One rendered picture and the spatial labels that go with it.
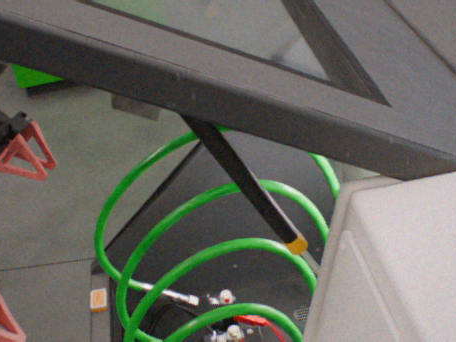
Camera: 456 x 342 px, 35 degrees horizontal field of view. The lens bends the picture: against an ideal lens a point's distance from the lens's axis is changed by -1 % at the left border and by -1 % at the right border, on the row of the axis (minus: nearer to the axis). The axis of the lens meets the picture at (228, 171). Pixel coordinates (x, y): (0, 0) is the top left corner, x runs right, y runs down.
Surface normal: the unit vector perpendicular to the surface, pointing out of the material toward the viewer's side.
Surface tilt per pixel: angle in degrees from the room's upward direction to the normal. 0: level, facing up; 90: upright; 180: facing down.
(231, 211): 90
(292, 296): 0
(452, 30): 0
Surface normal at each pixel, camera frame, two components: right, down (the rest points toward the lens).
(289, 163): 0.15, 0.53
